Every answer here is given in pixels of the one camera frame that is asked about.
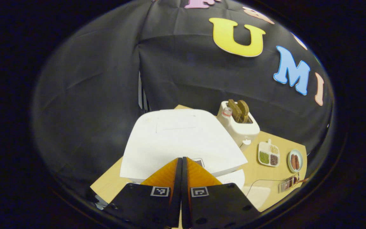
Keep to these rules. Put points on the white rice cooker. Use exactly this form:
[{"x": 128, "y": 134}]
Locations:
[{"x": 176, "y": 140}]

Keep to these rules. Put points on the cream toaster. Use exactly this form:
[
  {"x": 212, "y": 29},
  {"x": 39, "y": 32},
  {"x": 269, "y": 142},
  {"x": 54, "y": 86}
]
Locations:
[{"x": 243, "y": 132}]

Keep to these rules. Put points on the white divided grain dish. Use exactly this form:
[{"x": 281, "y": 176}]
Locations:
[{"x": 268, "y": 152}]

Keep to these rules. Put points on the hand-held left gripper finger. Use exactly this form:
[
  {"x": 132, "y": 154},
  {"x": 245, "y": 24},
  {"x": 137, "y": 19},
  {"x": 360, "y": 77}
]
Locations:
[
  {"x": 185, "y": 184},
  {"x": 178, "y": 184}
]

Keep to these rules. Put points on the clear container of rice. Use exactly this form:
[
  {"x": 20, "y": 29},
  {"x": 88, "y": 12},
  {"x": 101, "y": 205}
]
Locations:
[{"x": 259, "y": 195}]

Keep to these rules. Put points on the pale green plate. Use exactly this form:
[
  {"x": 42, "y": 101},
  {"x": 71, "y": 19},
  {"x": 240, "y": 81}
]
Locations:
[{"x": 290, "y": 165}]

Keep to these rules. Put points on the red meat piece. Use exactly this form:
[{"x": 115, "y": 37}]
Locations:
[
  {"x": 297, "y": 162},
  {"x": 293, "y": 161}
]

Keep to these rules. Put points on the dark wooden spoon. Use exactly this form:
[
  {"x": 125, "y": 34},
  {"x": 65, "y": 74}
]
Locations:
[{"x": 300, "y": 180}]

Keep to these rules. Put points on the brown bread slice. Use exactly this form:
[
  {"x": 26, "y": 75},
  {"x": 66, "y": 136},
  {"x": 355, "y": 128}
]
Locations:
[
  {"x": 234, "y": 110},
  {"x": 244, "y": 109}
]

